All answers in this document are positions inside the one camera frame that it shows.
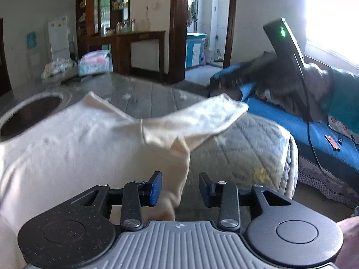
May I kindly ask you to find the water dispenser with blue bottle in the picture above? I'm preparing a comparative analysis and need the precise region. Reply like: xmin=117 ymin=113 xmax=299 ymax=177
xmin=26 ymin=31 xmax=42 ymax=82

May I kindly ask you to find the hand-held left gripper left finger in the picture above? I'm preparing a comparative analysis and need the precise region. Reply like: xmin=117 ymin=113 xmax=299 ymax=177
xmin=67 ymin=171 xmax=163 ymax=230

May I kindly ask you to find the white refrigerator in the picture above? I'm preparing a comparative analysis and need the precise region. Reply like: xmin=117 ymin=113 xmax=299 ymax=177
xmin=46 ymin=16 xmax=70 ymax=62

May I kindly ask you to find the blue cabinet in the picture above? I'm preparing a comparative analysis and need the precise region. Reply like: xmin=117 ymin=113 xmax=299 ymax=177
xmin=186 ymin=33 xmax=207 ymax=69

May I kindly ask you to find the wooden console table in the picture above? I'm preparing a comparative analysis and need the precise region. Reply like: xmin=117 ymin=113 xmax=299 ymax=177
xmin=85 ymin=31 xmax=166 ymax=83

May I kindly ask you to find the small red flat case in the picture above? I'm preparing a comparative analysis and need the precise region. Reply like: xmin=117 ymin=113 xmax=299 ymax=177
xmin=325 ymin=135 xmax=341 ymax=150

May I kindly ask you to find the wooden display cabinet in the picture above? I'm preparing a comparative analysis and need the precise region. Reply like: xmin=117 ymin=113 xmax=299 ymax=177
xmin=76 ymin=0 xmax=132 ymax=59

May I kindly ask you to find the crumpled printed cloth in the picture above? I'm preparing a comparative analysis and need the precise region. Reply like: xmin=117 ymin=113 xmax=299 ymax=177
xmin=42 ymin=58 xmax=77 ymax=82

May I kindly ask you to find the blue sofa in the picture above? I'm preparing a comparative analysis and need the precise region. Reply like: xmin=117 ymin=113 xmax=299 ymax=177
xmin=210 ymin=63 xmax=359 ymax=210

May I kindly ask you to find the mop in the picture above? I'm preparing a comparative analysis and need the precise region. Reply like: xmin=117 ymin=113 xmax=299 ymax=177
xmin=213 ymin=35 xmax=223 ymax=62

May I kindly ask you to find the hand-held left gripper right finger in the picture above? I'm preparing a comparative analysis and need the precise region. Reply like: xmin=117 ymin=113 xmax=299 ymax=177
xmin=199 ymin=172 xmax=295 ymax=232

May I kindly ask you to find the round black induction cooktop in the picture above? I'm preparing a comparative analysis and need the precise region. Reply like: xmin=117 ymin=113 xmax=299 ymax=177
xmin=0 ymin=91 xmax=72 ymax=139

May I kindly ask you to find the black cable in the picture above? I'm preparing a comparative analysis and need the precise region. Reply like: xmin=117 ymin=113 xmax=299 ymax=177
xmin=292 ymin=50 xmax=359 ymax=191

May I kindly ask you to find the cream garment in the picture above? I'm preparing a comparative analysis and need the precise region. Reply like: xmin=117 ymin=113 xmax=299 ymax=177
xmin=0 ymin=91 xmax=250 ymax=269

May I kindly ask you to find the butterfly print teal cushion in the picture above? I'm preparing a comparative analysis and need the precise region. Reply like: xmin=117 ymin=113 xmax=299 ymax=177
xmin=320 ymin=73 xmax=359 ymax=143

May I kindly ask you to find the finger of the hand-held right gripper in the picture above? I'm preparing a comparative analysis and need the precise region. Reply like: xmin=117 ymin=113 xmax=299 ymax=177
xmin=207 ymin=59 xmax=255 ymax=99

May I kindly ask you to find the tissue pack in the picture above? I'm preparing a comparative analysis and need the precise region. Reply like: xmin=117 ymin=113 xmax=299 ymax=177
xmin=79 ymin=50 xmax=111 ymax=76

